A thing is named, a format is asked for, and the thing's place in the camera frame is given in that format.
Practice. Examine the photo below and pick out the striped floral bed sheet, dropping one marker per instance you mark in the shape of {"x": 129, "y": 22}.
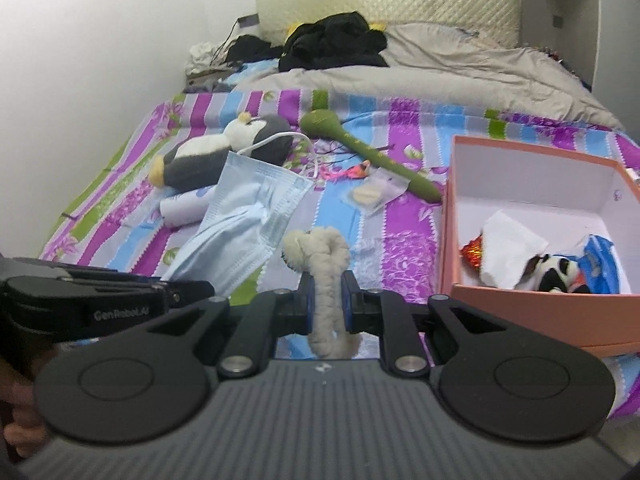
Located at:
{"x": 117, "y": 223}

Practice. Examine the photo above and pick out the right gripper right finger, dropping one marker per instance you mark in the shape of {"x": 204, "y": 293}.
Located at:
{"x": 386, "y": 315}

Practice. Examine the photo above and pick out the light blue face mask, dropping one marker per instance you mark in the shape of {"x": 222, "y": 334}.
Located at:
{"x": 244, "y": 223}

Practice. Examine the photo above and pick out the black clothes pile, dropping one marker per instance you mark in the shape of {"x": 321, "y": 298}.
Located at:
{"x": 339, "y": 40}

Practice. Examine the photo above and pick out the white spray bottle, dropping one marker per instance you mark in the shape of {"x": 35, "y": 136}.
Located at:
{"x": 186, "y": 208}

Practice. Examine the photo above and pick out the orange cardboard box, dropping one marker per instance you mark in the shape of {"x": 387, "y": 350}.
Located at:
{"x": 512, "y": 210}

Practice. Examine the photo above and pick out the grey white penguin plush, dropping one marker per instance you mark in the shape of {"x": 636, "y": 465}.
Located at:
{"x": 198, "y": 162}

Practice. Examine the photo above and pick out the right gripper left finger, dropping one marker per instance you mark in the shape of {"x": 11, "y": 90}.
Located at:
{"x": 253, "y": 330}

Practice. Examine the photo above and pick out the clear bag with pads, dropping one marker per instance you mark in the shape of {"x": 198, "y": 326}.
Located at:
{"x": 377, "y": 190}

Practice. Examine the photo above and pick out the grey wardrobe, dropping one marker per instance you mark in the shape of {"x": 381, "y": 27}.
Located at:
{"x": 598, "y": 39}

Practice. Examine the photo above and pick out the white crumpled cloth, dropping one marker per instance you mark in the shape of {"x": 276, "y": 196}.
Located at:
{"x": 206, "y": 59}

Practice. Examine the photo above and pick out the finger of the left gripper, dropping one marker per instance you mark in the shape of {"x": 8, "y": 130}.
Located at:
{"x": 178, "y": 295}

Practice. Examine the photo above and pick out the small panda plush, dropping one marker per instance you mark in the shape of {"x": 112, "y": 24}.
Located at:
{"x": 554, "y": 273}

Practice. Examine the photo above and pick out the blue snack packet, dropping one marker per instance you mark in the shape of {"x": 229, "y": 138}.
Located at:
{"x": 599, "y": 267}

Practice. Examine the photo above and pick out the red snack packet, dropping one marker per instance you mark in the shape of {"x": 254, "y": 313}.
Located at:
{"x": 472, "y": 253}

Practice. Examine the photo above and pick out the person's left hand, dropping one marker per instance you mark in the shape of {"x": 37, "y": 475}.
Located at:
{"x": 26, "y": 433}

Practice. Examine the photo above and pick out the green long plush stick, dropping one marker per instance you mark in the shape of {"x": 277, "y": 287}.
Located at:
{"x": 324, "y": 124}

